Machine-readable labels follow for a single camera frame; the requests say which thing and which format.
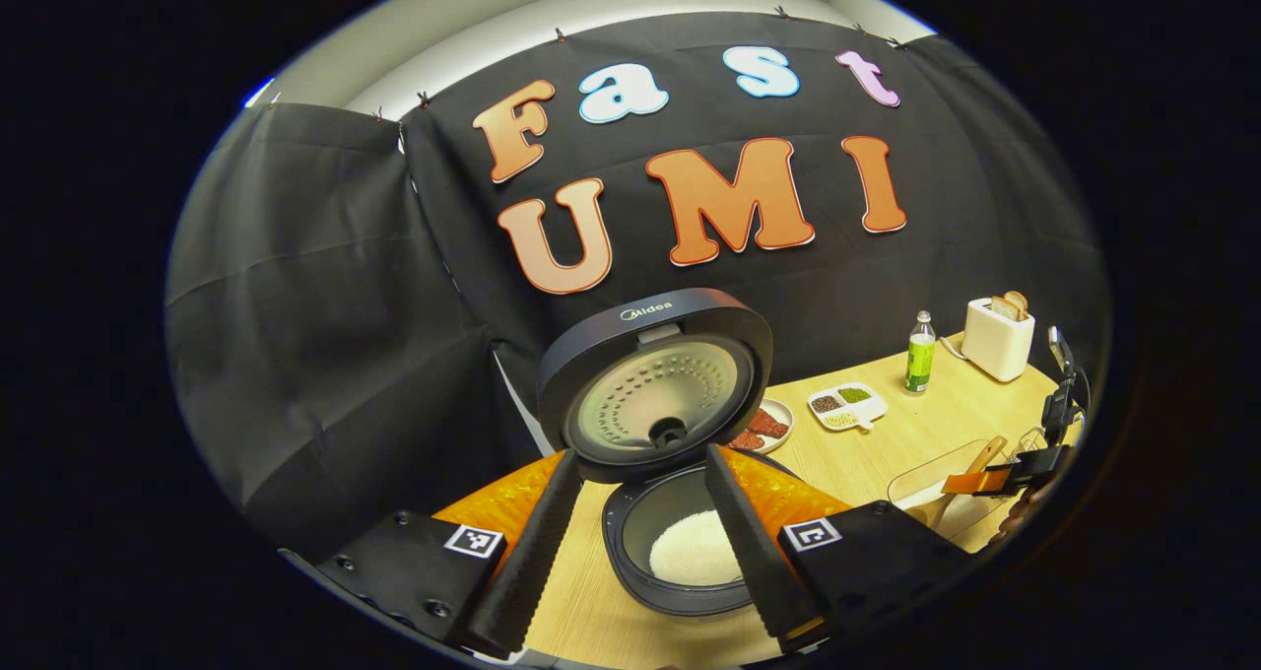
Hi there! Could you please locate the green label water bottle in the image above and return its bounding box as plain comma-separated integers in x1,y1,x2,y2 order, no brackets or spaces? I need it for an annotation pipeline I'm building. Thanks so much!
904,310,937,395

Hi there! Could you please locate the clear plastic container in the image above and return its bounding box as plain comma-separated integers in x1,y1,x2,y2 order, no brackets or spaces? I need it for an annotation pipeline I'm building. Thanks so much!
887,440,1008,540

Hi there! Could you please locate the white rice heap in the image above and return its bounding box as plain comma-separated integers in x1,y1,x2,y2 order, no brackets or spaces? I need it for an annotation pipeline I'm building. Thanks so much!
648,510,743,588

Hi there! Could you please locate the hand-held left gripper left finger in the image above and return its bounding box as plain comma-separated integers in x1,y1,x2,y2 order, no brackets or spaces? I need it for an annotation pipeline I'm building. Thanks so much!
313,450,584,659

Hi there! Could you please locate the white toaster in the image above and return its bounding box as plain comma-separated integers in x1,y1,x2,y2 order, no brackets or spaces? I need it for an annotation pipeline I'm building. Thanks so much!
962,298,1036,383

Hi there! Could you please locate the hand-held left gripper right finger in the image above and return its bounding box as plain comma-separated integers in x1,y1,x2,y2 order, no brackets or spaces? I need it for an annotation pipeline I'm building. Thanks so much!
703,443,971,654

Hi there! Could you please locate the black rice cooker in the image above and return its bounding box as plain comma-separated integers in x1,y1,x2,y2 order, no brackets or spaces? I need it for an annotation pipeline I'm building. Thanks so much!
537,288,789,617

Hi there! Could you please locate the round white plate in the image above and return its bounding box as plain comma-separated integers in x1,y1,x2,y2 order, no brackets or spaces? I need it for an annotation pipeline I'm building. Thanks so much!
729,399,795,454

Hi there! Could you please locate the white divided bean dish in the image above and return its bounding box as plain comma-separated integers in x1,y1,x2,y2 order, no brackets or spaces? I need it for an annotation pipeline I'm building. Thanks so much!
808,382,890,433

